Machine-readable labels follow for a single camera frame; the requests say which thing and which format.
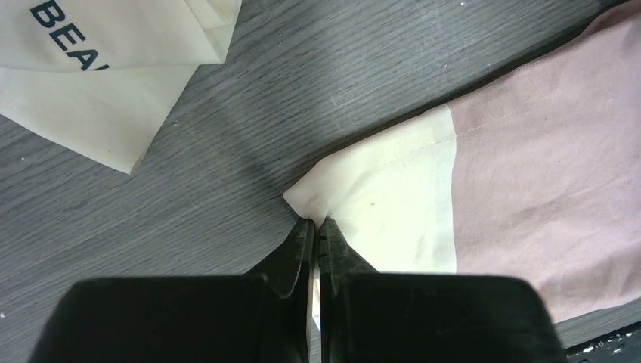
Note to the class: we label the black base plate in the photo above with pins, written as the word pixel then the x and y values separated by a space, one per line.
pixel 618 347

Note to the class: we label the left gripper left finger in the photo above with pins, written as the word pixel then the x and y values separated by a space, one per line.
pixel 286 312

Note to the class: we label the pink underwear cream waistband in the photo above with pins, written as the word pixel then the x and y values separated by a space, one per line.
pixel 535 176

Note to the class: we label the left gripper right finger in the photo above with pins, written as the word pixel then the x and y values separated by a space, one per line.
pixel 337 263

